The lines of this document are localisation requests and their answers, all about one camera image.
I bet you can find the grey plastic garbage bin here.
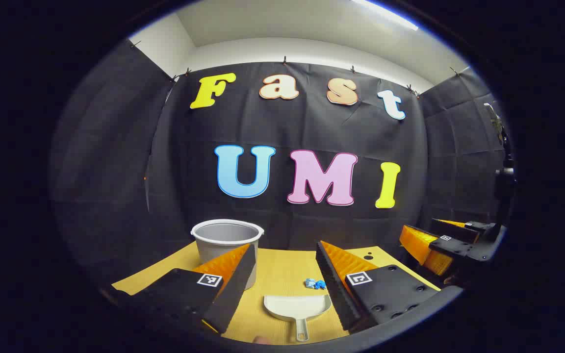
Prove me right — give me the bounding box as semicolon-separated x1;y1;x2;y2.
190;219;265;291

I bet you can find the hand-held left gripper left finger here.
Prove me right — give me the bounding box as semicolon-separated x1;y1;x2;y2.
116;243;257;336

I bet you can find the grey plastic dustpan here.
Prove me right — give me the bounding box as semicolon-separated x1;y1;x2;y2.
263;293;333;343

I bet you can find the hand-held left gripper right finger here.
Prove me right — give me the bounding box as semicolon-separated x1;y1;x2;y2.
315;240;442;333

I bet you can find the wooden desktop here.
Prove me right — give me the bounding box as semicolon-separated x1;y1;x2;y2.
111;240;442;346

